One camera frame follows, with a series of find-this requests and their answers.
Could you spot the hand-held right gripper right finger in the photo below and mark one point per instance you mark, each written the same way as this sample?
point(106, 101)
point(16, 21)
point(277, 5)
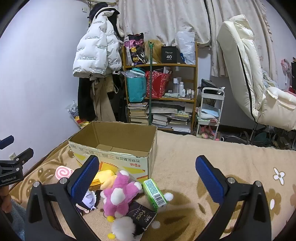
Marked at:
point(209, 183)

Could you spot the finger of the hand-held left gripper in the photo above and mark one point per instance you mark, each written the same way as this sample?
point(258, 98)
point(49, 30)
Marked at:
point(24, 155)
point(7, 142)

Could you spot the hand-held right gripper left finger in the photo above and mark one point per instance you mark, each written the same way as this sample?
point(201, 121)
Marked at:
point(84, 180)

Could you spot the purple-haired plush doll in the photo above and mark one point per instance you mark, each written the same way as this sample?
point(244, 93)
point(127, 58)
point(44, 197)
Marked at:
point(89, 199)

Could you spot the yellow plush zipper pouch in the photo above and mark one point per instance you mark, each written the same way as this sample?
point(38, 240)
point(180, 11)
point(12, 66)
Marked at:
point(105, 176)

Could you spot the pink swirl plush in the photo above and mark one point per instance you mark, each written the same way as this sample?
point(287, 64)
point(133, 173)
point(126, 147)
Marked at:
point(62, 172)

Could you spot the pink plush bear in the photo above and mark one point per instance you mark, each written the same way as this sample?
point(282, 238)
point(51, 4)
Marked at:
point(120, 194)

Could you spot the cardboard box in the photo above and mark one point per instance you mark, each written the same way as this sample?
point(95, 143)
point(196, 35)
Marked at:
point(129, 162)

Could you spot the green tissue pack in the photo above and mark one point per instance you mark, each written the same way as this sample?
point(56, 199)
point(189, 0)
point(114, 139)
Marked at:
point(152, 192)

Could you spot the white fluffy plush toy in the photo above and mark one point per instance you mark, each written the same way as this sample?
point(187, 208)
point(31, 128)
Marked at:
point(122, 228)

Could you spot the black tissue pack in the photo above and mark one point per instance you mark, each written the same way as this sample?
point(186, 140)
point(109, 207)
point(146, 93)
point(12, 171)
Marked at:
point(143, 215)

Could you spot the person's left forearm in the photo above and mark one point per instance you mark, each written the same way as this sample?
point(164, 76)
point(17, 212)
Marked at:
point(15, 220)

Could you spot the person's left hand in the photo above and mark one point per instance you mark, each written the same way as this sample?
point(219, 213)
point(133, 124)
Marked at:
point(5, 201)

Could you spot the pink plush toys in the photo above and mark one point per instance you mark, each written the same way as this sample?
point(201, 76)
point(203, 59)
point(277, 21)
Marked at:
point(208, 133)

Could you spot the plastic bag of toys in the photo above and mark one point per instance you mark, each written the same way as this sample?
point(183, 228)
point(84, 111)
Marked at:
point(75, 113)

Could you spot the light blue folded cloth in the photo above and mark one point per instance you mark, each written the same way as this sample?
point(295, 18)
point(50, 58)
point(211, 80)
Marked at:
point(209, 113)

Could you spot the pile of books and papers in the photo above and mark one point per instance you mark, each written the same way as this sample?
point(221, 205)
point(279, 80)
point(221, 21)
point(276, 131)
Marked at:
point(173, 118)

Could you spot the white rolling cart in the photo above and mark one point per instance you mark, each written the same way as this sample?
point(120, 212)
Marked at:
point(222, 104)

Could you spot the black coat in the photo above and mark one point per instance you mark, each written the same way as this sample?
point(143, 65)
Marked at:
point(85, 99)

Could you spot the beige coat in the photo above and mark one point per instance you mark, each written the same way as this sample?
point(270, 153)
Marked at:
point(104, 99)

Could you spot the stack of books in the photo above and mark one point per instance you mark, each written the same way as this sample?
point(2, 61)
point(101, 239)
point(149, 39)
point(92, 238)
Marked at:
point(138, 113)

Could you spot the row of cosmetic bottles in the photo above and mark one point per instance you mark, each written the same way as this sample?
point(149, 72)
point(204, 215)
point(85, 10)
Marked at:
point(181, 89)

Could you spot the teal paper bag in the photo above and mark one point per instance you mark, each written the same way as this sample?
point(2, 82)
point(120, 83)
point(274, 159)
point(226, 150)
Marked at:
point(136, 88)

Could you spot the green pole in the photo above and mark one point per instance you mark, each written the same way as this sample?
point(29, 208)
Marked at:
point(150, 92)

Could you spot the red gift bag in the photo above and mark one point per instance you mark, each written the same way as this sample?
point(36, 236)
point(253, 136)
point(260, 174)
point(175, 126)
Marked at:
point(157, 85)

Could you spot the clear plastic bag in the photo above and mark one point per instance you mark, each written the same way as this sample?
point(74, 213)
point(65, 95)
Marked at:
point(131, 73)

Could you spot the wooden shelf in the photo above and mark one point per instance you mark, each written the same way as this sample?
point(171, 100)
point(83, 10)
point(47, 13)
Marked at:
point(161, 65)

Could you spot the white folded mattress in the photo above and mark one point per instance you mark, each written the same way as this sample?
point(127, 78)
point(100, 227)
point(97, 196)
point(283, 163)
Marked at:
point(240, 58)

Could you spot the white puffer jacket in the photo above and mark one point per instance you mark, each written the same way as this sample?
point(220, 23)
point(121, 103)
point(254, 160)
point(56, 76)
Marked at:
point(97, 46)

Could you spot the black box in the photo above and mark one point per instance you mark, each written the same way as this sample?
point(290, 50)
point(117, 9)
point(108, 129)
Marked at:
point(168, 54)

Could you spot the black monitor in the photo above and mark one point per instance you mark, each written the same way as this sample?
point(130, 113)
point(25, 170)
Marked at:
point(293, 74)

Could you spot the white plastic bag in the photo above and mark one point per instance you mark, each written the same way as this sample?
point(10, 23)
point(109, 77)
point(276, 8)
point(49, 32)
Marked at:
point(187, 46)

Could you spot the pink and black patterned bag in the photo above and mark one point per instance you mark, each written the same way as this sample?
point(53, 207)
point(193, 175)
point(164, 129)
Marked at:
point(135, 51)

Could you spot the blond wig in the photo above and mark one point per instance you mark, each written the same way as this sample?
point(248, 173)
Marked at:
point(157, 51)

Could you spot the dark hat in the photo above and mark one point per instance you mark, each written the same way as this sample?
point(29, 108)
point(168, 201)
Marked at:
point(99, 7)

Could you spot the cream curtain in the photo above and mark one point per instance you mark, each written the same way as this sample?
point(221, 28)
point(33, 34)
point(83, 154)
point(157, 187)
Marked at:
point(161, 18)

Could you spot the white wall outlet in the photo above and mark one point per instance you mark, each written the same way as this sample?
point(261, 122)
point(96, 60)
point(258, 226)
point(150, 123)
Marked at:
point(12, 156)

